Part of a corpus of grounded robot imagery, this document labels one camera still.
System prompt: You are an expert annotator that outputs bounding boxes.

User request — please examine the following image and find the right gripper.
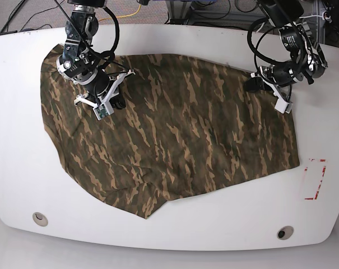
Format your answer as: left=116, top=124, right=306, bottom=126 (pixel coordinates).
left=75, top=69, right=135, bottom=110

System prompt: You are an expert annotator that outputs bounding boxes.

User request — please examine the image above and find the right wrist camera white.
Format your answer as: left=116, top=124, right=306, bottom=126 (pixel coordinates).
left=93, top=104, right=114, bottom=120

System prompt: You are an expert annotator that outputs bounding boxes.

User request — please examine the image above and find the yellow cable on floor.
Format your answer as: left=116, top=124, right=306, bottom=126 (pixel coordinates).
left=99, top=1, right=143, bottom=23

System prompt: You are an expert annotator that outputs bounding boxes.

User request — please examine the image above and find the right table cable grommet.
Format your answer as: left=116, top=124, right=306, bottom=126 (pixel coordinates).
left=277, top=226, right=294, bottom=240

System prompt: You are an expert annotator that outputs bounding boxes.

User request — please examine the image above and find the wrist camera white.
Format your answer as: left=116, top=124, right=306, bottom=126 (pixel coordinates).
left=275, top=96, right=292, bottom=114
left=93, top=104, right=114, bottom=120

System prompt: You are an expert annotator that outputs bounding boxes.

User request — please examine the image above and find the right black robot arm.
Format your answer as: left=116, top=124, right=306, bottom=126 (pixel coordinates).
left=57, top=1, right=134, bottom=117

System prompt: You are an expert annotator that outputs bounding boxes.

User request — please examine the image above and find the white cable on floor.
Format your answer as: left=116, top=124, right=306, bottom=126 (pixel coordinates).
left=300, top=12, right=327, bottom=20

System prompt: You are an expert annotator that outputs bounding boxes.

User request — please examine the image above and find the aluminium frame rail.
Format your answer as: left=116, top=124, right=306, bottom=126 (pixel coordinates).
left=313, top=0, right=327, bottom=44

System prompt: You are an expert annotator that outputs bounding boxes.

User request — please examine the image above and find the camouflage t-shirt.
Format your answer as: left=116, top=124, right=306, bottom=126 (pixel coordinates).
left=40, top=45, right=300, bottom=219

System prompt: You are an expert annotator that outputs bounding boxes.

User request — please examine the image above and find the red tape rectangle marking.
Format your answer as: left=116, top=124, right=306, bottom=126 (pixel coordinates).
left=300, top=159, right=327, bottom=201

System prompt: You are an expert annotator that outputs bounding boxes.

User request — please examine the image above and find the left table cable grommet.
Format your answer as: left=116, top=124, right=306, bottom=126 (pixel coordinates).
left=32, top=212, right=48, bottom=227

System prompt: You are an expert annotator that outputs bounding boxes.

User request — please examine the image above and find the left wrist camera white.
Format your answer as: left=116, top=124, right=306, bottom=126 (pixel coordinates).
left=275, top=96, right=292, bottom=114

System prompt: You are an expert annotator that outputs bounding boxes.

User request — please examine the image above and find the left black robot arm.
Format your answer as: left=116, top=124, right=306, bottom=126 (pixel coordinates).
left=244, top=1, right=328, bottom=101

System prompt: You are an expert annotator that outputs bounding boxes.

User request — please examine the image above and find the table cable grommet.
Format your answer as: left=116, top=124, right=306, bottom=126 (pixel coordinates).
left=32, top=212, right=48, bottom=227
left=277, top=226, right=294, bottom=240

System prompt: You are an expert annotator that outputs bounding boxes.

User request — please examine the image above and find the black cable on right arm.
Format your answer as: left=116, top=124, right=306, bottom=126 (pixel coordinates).
left=53, top=0, right=131, bottom=73

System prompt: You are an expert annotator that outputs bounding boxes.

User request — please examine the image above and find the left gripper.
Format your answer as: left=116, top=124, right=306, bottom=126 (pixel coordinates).
left=244, top=66, right=292, bottom=98

